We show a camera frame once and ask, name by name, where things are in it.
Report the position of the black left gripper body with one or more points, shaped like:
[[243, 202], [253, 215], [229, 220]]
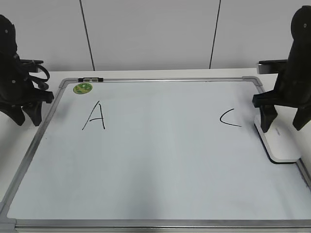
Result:
[[13, 98]]

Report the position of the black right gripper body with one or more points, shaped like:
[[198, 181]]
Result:
[[299, 99]]

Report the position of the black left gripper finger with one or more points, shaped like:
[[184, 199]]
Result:
[[34, 111], [16, 114]]

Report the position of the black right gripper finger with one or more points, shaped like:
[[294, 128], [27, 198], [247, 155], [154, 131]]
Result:
[[268, 114], [301, 118]]

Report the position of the white board eraser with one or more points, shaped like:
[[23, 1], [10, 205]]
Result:
[[279, 141]]

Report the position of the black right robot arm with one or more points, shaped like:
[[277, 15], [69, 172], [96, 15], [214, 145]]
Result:
[[293, 84]]

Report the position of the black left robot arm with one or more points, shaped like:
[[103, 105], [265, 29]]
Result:
[[23, 83]]

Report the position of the round green magnet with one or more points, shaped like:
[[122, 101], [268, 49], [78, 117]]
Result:
[[82, 88]]

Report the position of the black grey board clip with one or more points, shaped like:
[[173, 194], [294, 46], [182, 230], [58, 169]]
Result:
[[90, 79]]

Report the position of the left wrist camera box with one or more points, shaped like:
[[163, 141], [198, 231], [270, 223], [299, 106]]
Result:
[[32, 65]]

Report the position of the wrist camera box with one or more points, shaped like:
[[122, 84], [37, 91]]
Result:
[[32, 65], [271, 66]]

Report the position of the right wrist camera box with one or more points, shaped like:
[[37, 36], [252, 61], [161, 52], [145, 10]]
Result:
[[271, 66]]

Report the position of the white board with grey frame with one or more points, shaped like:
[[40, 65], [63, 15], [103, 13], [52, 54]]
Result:
[[158, 155]]

